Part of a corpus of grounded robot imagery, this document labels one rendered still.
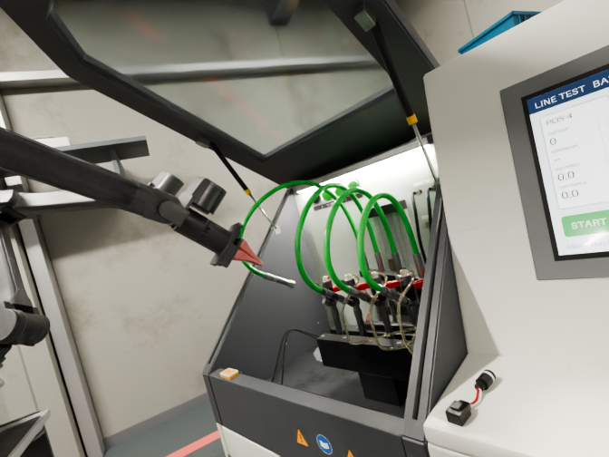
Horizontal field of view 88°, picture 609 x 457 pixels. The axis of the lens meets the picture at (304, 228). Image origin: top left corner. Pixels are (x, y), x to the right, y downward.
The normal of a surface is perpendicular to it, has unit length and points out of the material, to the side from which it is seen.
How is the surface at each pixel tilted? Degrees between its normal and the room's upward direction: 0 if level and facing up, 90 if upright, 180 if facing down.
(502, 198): 76
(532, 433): 0
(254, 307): 90
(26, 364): 90
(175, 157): 90
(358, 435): 90
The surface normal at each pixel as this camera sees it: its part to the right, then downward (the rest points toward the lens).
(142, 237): 0.39, -0.08
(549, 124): -0.72, -0.04
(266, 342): 0.69, -0.17
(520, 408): -0.26, -0.96
